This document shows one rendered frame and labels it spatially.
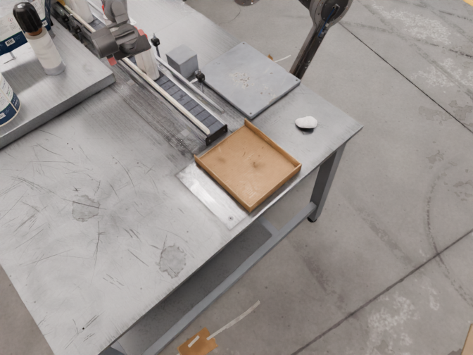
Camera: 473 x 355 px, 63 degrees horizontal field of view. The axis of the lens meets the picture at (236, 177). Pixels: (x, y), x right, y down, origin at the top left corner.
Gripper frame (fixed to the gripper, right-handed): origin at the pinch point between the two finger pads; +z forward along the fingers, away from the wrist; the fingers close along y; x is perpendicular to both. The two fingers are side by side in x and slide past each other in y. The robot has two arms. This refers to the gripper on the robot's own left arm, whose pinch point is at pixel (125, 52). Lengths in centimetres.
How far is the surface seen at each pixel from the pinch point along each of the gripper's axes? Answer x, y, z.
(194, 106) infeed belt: 25.0, -17.3, 17.9
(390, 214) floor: 128, -102, 50
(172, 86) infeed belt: 13.5, -14.7, 27.3
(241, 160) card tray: 51, -20, 3
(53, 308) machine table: 61, 57, -7
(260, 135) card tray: 46, -33, 6
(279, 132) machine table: 49, -40, 6
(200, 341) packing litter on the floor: 127, 26, 47
